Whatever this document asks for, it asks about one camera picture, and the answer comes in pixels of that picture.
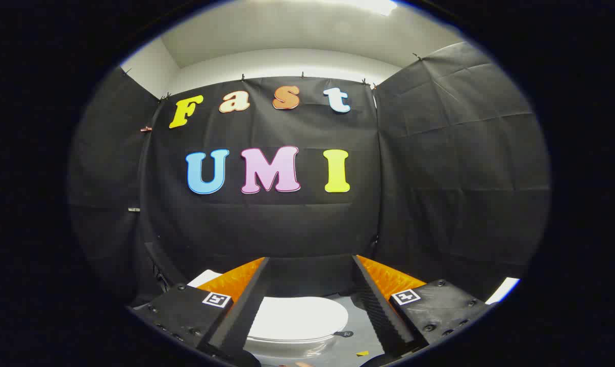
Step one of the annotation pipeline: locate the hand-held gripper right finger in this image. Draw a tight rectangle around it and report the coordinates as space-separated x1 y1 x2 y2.
352 254 494 357

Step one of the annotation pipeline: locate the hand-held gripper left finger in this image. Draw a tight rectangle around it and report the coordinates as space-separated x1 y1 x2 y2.
126 257 271 367

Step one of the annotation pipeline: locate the white box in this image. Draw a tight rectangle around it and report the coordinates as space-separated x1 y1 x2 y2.
187 269 222 289

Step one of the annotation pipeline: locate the black backdrop cloth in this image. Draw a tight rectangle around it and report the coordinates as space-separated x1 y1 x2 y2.
68 42 552 306

